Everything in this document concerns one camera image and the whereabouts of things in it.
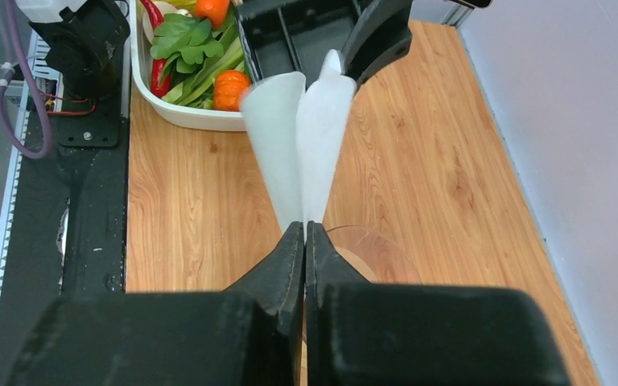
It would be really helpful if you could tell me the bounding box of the white vegetable tray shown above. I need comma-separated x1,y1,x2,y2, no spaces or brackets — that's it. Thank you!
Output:
129,1,245,132

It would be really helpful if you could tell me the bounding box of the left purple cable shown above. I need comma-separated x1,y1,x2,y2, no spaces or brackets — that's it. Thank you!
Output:
0,0,54,161

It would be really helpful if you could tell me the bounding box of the orange carrot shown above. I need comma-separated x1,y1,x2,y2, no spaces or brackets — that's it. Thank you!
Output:
194,0,231,30

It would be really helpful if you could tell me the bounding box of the round wooden dripper holder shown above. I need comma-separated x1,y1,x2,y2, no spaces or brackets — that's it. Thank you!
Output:
336,247,377,282

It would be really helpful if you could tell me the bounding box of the green leafy vegetable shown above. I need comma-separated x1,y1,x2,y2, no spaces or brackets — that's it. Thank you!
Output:
149,13,245,109

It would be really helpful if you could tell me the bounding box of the small orange pumpkin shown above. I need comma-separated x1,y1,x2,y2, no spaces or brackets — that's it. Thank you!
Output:
212,70,251,112

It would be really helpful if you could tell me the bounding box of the white mushroom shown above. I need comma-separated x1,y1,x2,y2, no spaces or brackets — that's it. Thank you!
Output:
141,1,192,43

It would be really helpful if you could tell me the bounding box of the red chili pepper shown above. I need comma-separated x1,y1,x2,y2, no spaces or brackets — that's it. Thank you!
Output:
140,0,171,98

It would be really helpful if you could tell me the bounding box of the white paper coffee filter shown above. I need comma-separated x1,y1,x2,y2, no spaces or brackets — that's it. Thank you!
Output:
241,49,356,230

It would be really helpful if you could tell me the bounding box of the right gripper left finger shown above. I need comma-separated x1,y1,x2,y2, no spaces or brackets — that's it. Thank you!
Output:
6,222,305,385

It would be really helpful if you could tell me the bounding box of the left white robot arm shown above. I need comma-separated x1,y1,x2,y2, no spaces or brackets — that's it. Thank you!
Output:
18,0,412,97

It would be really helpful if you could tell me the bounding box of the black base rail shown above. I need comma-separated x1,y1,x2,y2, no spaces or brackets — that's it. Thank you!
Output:
0,51,131,384

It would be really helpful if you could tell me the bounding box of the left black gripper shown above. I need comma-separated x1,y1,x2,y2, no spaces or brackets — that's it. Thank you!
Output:
235,0,412,87

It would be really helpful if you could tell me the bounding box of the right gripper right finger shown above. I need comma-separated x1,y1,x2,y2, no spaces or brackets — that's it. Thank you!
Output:
305,221,571,385

